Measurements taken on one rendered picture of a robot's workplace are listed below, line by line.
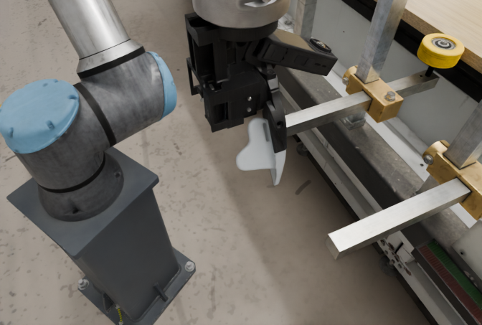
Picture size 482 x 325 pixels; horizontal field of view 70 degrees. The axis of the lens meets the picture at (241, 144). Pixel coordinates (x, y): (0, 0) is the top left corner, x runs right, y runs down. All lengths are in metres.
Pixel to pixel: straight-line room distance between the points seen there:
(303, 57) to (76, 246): 0.64
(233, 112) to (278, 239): 1.11
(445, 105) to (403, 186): 0.25
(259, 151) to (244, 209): 1.12
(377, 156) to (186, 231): 0.90
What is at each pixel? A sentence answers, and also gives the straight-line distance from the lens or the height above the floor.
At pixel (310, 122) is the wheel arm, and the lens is 0.69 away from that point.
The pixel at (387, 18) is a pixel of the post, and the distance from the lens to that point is 0.71.
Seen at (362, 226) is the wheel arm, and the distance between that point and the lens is 0.56.
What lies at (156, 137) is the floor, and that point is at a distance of 1.81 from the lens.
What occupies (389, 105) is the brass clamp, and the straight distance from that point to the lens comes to 0.75.
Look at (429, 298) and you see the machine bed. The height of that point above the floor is 0.16.
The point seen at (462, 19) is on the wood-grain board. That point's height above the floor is 0.90.
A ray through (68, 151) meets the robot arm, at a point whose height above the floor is 0.80.
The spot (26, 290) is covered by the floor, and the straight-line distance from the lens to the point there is 1.58.
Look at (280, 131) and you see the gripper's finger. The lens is 0.38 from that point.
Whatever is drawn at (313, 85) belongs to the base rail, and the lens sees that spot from 0.97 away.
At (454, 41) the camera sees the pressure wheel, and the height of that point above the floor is 0.91.
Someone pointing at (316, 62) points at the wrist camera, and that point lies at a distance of 0.40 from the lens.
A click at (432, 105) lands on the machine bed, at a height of 0.72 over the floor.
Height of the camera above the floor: 1.30
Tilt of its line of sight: 49 degrees down
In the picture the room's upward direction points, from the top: straight up
